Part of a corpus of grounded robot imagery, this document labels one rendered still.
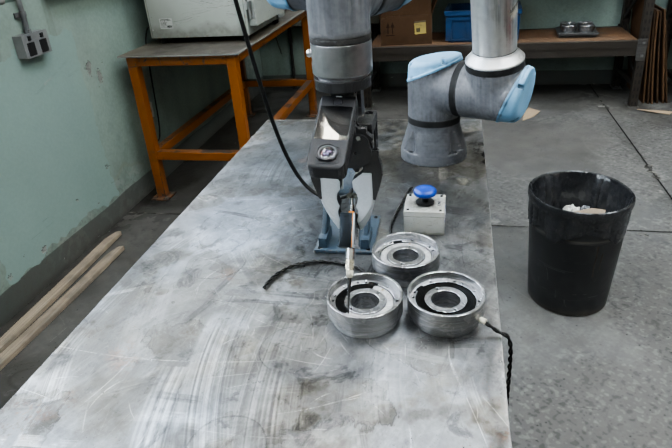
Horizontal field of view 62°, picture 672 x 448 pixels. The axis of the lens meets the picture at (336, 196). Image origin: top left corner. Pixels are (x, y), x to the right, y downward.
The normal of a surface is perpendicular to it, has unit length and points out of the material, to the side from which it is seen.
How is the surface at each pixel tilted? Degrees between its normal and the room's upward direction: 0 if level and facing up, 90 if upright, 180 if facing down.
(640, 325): 0
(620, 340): 0
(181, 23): 90
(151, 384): 0
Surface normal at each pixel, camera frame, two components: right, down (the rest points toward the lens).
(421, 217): -0.19, 0.44
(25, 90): 0.98, 0.03
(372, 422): -0.07, -0.89
